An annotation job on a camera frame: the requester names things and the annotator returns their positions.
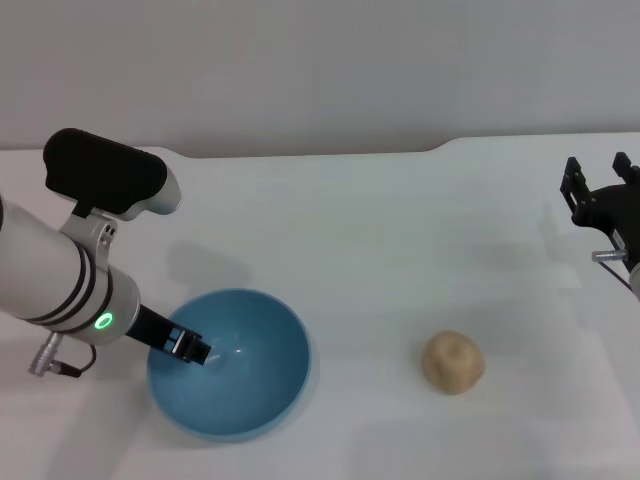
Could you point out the beige egg yolk pastry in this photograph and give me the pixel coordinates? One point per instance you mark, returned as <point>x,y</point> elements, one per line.
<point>452,362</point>

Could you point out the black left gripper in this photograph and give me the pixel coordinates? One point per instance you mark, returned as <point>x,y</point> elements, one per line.
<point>150,327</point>

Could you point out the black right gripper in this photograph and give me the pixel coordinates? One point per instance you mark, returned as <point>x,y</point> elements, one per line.
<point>612,207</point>

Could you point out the blue ceramic bowl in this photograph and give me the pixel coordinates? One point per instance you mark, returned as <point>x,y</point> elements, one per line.
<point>250,390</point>

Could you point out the black grey left wrist camera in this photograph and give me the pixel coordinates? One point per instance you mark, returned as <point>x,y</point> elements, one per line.
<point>105,170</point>

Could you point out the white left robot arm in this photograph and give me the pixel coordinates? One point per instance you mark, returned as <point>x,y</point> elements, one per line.
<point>50,270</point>

